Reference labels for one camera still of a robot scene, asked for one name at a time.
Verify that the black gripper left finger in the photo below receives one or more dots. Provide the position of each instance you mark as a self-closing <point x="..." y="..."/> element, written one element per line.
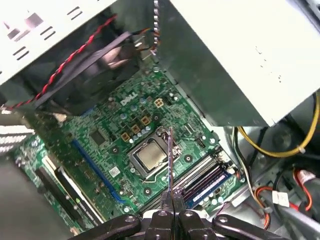
<point x="160" y="225"/>

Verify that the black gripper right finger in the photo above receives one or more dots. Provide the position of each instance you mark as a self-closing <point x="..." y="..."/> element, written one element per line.
<point x="190" y="225"/>

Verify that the RAM stick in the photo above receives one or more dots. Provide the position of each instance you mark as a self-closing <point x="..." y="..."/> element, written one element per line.
<point x="170" y="162"/>

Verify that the black RAM slot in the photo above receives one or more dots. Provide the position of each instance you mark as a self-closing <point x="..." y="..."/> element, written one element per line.
<point x="197" y="171"/>
<point x="203" y="181"/>

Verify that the metal socket cover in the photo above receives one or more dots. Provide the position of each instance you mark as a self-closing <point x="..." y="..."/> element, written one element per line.
<point x="136" y="165"/>

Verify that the silver CPU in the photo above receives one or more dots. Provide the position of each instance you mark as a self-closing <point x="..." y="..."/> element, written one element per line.
<point x="150" y="157"/>

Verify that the blue expansion slot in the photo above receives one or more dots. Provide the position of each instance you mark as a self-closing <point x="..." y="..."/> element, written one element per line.
<point x="97" y="170"/>

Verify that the green motherboard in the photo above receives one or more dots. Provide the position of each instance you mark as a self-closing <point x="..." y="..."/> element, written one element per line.
<point x="105" y="140"/>

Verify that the grey power supply unit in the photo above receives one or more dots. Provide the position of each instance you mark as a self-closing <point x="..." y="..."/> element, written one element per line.
<point x="225" y="62"/>

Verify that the black case fan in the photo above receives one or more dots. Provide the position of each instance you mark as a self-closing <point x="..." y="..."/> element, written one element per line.
<point x="87" y="75"/>

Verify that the black PC case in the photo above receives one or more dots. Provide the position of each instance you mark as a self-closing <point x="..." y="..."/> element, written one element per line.
<point x="37" y="37"/>

